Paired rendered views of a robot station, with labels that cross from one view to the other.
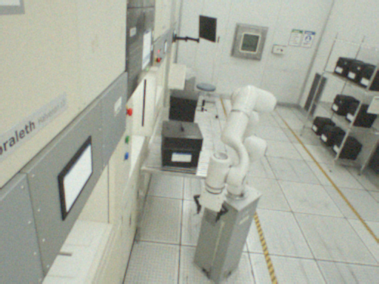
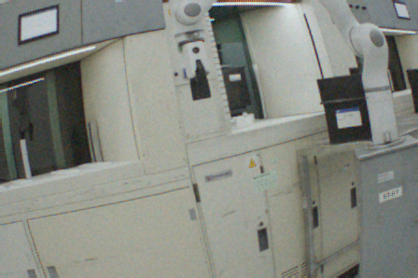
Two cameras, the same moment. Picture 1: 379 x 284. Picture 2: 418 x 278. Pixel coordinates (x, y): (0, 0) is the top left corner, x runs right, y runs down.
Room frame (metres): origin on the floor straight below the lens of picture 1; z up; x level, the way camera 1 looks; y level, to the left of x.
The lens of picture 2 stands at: (-0.08, -1.74, 1.00)
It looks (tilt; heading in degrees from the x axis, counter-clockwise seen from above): 3 degrees down; 58
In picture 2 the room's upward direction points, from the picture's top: 11 degrees counter-clockwise
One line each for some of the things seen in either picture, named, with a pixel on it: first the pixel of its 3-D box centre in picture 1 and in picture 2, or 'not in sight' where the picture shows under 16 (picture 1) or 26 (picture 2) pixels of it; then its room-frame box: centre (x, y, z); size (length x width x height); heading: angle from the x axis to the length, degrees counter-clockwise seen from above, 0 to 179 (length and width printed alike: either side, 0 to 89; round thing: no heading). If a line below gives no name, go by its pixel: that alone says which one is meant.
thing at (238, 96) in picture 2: not in sight; (214, 84); (1.70, 0.96, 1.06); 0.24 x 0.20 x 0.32; 3
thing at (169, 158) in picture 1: (179, 148); (363, 114); (1.81, 0.06, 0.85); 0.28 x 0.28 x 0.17; 11
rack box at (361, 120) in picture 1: (360, 115); not in sight; (3.56, -2.29, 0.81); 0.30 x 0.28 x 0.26; 1
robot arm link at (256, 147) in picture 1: (249, 154); (372, 56); (1.48, -0.40, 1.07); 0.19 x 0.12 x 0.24; 68
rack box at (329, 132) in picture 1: (332, 135); not in sight; (3.90, -2.24, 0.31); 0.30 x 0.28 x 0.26; 3
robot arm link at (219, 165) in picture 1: (218, 169); (186, 13); (0.93, -0.14, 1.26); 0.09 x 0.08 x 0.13; 68
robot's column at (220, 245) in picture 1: (224, 231); (389, 243); (1.49, -0.37, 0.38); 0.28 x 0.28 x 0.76; 48
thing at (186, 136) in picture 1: (181, 133); (356, 82); (1.81, 0.06, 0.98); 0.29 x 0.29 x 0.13; 11
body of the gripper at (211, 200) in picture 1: (212, 196); (193, 57); (0.93, -0.14, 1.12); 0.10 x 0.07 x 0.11; 68
